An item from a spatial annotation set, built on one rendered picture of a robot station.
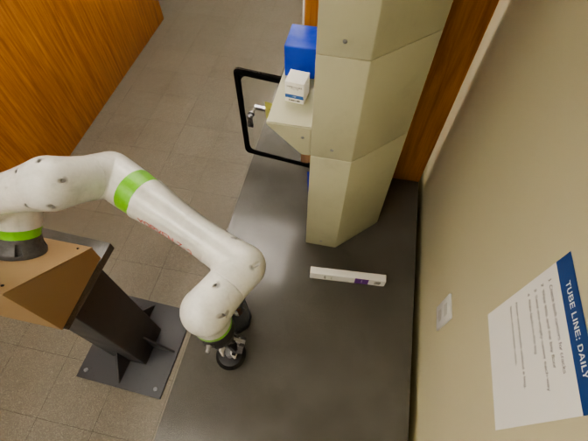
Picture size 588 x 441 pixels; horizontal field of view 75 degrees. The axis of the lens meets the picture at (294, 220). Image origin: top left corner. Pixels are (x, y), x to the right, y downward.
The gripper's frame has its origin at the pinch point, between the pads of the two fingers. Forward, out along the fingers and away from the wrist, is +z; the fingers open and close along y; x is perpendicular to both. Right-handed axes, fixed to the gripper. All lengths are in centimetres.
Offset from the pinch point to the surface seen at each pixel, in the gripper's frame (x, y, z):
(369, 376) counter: 2.3, 42.7, 7.6
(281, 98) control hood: 54, 6, -49
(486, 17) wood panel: 81, 54, -61
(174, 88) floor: 223, -129, 102
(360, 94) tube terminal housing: 44, 26, -61
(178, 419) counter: -20.1, -10.3, 7.5
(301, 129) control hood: 44, 13, -48
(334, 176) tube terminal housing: 44, 23, -33
